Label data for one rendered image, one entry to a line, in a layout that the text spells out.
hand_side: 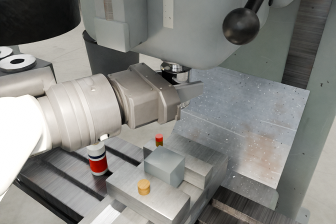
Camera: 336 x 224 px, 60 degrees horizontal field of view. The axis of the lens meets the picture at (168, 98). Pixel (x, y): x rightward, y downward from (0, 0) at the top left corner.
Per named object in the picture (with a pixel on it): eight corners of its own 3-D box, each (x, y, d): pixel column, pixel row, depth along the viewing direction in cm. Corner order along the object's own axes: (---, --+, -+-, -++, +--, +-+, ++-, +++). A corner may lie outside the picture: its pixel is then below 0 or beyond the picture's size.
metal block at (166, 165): (169, 196, 55) (169, 173, 52) (144, 182, 58) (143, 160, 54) (184, 178, 58) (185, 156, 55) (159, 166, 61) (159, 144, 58)
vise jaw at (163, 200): (172, 235, 49) (172, 220, 47) (107, 194, 56) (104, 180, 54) (190, 210, 53) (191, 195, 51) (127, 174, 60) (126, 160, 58)
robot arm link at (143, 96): (183, 80, 36) (90, 107, 31) (180, 139, 41) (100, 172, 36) (137, 46, 45) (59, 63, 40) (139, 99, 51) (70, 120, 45)
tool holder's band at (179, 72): (195, 76, 42) (196, 70, 41) (164, 80, 41) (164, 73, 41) (186, 62, 46) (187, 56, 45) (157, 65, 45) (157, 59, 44)
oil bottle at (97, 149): (99, 178, 68) (93, 143, 62) (87, 171, 70) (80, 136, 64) (111, 168, 71) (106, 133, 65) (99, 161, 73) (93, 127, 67)
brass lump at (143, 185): (145, 197, 50) (144, 190, 49) (135, 192, 51) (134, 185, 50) (152, 189, 52) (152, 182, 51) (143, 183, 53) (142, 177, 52)
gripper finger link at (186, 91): (199, 95, 45) (165, 106, 42) (201, 76, 44) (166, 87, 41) (206, 99, 44) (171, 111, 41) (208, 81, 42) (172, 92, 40)
